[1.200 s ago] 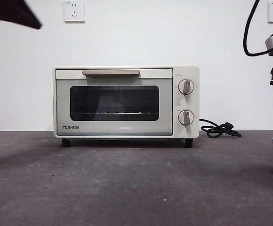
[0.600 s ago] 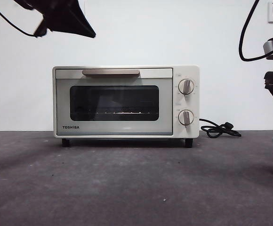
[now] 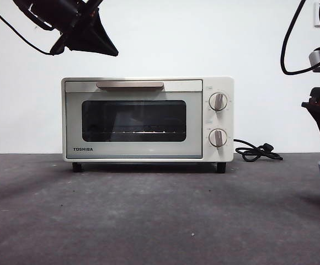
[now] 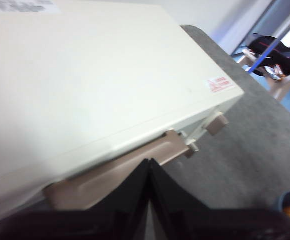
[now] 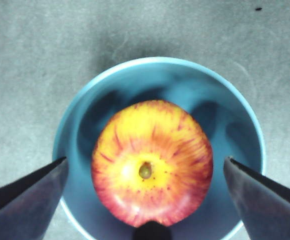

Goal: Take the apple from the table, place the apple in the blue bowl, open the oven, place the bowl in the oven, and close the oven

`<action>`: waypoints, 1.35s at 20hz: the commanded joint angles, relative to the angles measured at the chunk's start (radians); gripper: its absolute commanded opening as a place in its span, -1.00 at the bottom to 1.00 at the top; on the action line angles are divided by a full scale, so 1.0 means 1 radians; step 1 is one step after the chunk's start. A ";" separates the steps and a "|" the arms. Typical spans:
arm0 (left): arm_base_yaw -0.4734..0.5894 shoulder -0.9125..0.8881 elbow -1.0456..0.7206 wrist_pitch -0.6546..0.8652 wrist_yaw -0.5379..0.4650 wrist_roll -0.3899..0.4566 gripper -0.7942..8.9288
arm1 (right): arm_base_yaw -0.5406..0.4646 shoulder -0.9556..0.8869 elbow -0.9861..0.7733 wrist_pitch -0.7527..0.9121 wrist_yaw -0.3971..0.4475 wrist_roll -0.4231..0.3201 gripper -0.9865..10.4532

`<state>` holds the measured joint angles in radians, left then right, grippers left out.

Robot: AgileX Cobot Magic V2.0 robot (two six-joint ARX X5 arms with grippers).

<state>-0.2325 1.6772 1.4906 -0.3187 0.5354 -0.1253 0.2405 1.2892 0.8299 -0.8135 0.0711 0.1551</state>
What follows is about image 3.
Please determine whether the cream toaster oven body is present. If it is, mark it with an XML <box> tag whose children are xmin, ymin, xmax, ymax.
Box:
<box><xmin>61</xmin><ymin>76</ymin><xmax>235</xmax><ymax>174</ymax></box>

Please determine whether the beige oven knob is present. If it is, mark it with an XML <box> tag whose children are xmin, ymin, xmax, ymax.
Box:
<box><xmin>208</xmin><ymin>93</ymin><xmax>228</xmax><ymax>112</ymax></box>
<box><xmin>208</xmin><ymin>128</ymin><xmax>228</xmax><ymax>147</ymax></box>

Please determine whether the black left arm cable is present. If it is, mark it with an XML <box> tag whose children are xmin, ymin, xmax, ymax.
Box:
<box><xmin>0</xmin><ymin>0</ymin><xmax>55</xmax><ymax>56</ymax></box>

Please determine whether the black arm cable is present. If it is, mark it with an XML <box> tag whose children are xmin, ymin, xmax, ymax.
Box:
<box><xmin>280</xmin><ymin>0</ymin><xmax>320</xmax><ymax>75</ymax></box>
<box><xmin>0</xmin><ymin>0</ymin><xmax>55</xmax><ymax>56</ymax></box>

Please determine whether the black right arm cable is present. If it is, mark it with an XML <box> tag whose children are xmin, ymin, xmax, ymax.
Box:
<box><xmin>280</xmin><ymin>0</ymin><xmax>320</xmax><ymax>75</ymax></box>

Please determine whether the black power cable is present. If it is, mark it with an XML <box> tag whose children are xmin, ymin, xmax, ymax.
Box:
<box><xmin>233</xmin><ymin>137</ymin><xmax>284</xmax><ymax>162</ymax></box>

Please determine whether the metal oven wire rack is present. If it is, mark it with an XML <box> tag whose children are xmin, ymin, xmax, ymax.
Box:
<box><xmin>93</xmin><ymin>128</ymin><xmax>177</xmax><ymax>136</ymax></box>

